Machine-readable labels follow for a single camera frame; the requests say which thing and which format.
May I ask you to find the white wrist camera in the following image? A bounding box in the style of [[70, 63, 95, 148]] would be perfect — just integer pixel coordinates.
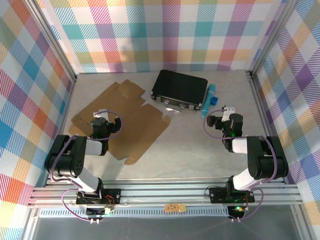
[[92, 109, 110, 120], [221, 105, 236, 123]]

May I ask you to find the aluminium frame post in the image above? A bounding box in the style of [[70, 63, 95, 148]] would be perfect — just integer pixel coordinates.
[[23, 0, 78, 83], [246, 0, 302, 77]]

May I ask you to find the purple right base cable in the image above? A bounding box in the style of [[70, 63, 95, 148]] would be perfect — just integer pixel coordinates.
[[231, 187, 265, 223]]

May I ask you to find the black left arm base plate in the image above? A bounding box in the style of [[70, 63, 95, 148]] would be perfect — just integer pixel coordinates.
[[75, 188, 122, 206]]

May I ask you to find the small brown circuit board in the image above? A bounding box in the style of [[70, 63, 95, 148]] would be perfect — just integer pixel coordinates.
[[164, 203, 180, 213]]

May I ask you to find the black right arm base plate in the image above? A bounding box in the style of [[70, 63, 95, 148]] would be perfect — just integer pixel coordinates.
[[208, 186, 256, 204]]

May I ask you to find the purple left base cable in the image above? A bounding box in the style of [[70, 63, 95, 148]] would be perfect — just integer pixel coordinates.
[[61, 188, 101, 223]]

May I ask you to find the aluminium side rail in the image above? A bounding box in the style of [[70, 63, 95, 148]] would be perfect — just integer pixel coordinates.
[[246, 71, 288, 185]]

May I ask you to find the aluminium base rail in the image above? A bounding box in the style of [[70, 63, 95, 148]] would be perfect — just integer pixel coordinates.
[[27, 178, 305, 208]]

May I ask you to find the black briefcase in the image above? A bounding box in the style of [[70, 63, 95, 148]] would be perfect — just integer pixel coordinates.
[[150, 69, 209, 113]]

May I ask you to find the brown cardboard box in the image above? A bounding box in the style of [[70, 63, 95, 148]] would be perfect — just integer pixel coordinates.
[[68, 79, 171, 166]]

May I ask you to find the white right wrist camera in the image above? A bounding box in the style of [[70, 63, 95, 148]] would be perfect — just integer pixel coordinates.
[[221, 105, 236, 123]]

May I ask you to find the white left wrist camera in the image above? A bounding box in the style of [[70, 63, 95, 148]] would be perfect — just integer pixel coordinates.
[[92, 109, 110, 120]]

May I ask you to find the grey slotted cable duct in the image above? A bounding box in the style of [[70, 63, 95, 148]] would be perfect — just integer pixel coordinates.
[[37, 207, 232, 218]]

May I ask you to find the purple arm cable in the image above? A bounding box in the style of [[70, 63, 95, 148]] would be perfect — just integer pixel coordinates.
[[49, 109, 126, 193], [204, 107, 280, 186]]

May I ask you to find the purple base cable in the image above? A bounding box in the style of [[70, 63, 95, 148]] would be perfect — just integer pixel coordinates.
[[61, 188, 101, 223], [231, 187, 265, 223]]

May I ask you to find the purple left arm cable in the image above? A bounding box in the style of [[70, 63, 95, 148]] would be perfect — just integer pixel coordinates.
[[49, 109, 126, 193]]

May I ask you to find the black right controller board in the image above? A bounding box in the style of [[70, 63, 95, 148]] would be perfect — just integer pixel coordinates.
[[227, 204, 247, 219]]

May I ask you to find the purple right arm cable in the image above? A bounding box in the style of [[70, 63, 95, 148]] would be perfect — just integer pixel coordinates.
[[204, 107, 280, 186]]

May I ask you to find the black controller board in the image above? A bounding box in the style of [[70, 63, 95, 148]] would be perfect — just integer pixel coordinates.
[[227, 204, 247, 219], [85, 205, 116, 217]]

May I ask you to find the black left controller board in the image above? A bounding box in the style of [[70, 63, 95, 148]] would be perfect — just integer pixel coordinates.
[[85, 205, 116, 217]]

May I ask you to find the teal marker pen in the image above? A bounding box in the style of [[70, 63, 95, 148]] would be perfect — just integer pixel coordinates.
[[201, 83, 216, 119]]

